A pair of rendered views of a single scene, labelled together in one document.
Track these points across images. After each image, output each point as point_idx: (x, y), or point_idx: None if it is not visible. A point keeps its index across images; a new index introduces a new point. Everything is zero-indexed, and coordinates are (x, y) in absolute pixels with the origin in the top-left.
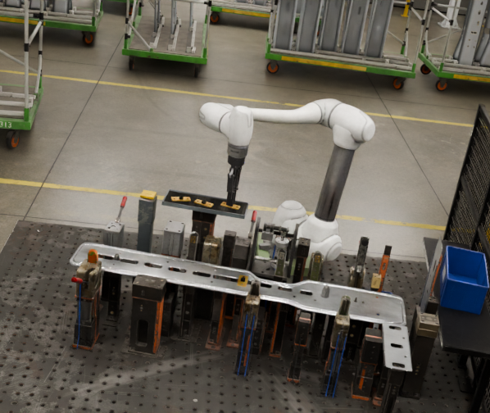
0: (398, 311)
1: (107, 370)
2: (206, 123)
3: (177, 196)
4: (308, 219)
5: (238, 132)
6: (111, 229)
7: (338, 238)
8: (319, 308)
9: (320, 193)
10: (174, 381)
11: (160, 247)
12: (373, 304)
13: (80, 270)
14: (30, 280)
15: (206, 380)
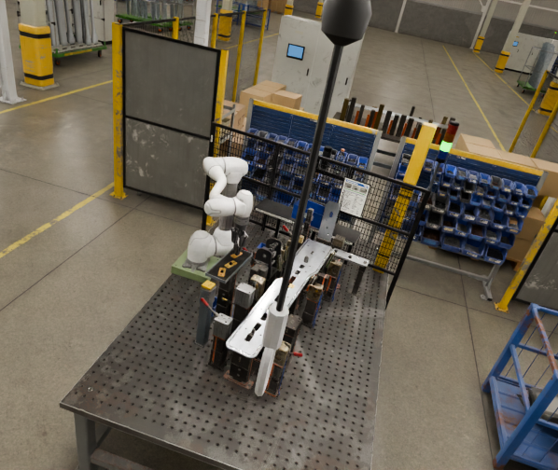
0: (321, 244)
1: (302, 383)
2: (221, 214)
3: (216, 272)
4: (222, 234)
5: (251, 208)
6: (228, 321)
7: None
8: (317, 267)
9: (225, 216)
10: (315, 354)
11: (157, 320)
12: (314, 249)
13: (286, 350)
14: (179, 408)
15: (315, 340)
